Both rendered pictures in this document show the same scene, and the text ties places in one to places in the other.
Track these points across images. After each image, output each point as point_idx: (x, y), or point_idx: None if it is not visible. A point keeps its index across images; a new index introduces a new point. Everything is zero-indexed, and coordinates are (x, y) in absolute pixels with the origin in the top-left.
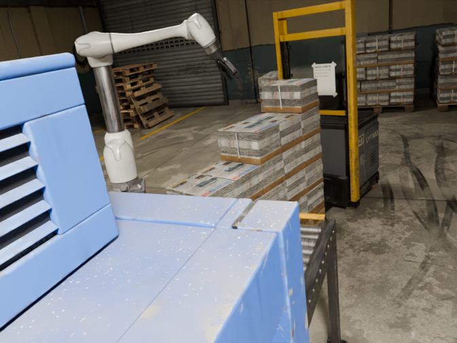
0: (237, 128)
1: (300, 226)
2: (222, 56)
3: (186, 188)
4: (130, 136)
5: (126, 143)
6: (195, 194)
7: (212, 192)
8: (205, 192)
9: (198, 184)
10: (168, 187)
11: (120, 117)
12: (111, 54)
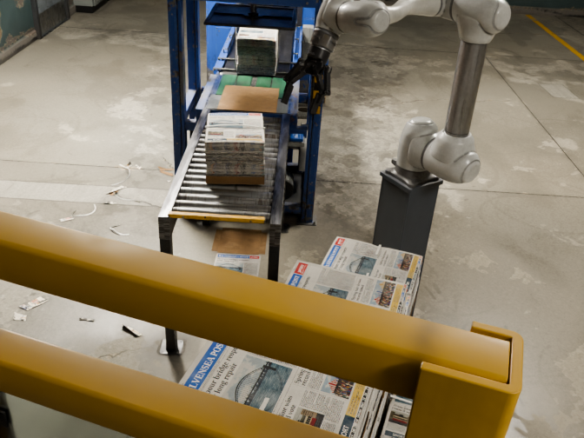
0: (361, 287)
1: (195, 208)
2: (307, 57)
3: (384, 254)
4: (439, 144)
5: (408, 123)
6: (356, 241)
7: (333, 245)
8: (345, 245)
9: (371, 262)
10: (419, 255)
11: (447, 112)
12: (458, 25)
